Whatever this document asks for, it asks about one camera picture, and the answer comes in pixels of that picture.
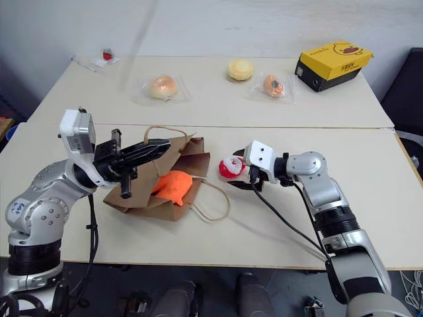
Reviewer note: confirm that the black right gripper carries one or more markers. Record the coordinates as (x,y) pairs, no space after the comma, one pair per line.
(259,180)

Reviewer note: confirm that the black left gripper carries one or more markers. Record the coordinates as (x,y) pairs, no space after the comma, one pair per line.
(105,158)

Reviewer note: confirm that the red and white plush toy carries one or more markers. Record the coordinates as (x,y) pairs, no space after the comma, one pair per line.
(229,168)

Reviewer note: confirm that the brown paper bag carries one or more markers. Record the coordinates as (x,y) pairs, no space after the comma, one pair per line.
(185,158)

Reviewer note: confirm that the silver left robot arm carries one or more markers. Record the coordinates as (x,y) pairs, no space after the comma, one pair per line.
(43,201)

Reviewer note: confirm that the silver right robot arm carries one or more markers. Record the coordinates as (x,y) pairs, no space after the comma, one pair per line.
(333,204)

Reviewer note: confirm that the orange plush toy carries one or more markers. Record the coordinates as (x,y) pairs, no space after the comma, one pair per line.
(173,186)

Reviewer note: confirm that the bagel toy in clear wrapper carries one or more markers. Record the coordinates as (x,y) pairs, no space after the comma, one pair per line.
(162,86)

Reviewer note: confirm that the orange donut toy in wrapper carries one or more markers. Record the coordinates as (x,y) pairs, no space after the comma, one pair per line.
(273,86)

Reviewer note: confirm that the pale yellow bun toy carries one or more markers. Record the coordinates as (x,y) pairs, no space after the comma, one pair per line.
(240,69)

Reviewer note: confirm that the small red item in wrapper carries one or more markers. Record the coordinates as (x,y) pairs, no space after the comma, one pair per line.
(107,54)

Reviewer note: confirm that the dark rounded shape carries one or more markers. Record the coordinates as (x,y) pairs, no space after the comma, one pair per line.
(180,298)
(254,295)

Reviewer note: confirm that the blue container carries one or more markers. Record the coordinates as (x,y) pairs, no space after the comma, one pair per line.
(10,133)

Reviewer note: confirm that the yellow duck print box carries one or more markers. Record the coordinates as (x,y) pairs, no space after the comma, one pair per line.
(333,64)

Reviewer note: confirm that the grey chair base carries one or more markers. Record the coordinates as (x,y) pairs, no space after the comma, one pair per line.
(411,148)

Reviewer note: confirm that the black chair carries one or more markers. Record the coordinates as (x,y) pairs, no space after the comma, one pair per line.
(406,95)

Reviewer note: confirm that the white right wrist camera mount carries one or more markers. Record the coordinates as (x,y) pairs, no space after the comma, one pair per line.
(261,158)

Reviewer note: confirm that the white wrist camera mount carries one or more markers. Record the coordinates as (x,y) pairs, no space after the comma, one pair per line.
(74,132)
(261,158)

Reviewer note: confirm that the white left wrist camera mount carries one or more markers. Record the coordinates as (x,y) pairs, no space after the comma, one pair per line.
(74,132)

